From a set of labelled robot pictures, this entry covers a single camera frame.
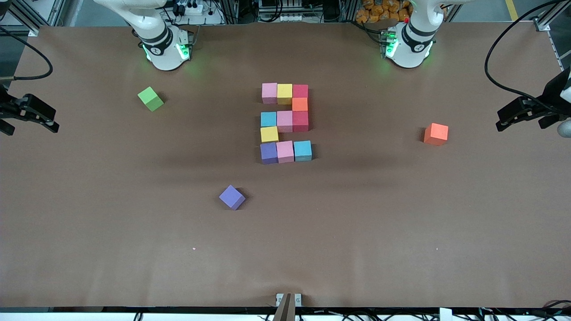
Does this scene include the purple foam cube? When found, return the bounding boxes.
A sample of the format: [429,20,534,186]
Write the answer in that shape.
[261,142,278,165]
[219,185,246,210]

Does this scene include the pink foam cube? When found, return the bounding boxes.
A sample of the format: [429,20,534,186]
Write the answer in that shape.
[276,141,295,164]
[277,111,294,133]
[261,82,278,104]

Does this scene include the green foam cube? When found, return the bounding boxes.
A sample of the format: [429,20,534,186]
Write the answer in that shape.
[137,86,165,112]

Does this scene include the bag of orange items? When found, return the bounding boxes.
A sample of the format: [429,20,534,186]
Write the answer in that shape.
[356,0,413,24]

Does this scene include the white power strip with plugs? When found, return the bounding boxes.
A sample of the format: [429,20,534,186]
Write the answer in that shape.
[171,0,210,17]

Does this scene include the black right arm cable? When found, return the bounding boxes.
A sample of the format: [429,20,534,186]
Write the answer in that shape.
[0,27,54,82]

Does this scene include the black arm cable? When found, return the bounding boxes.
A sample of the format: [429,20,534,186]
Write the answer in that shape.
[484,0,571,110]
[0,27,54,82]

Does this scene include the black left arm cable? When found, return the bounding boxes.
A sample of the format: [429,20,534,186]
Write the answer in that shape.
[484,0,571,110]

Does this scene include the aluminium frame profile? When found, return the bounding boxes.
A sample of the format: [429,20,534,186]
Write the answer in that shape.
[534,0,571,33]
[0,0,67,36]

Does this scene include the black cable bundle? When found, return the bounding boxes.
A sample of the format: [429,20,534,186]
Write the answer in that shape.
[477,300,571,321]

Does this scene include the metal clamp bracket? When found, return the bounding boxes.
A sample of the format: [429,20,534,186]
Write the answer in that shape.
[275,292,302,321]

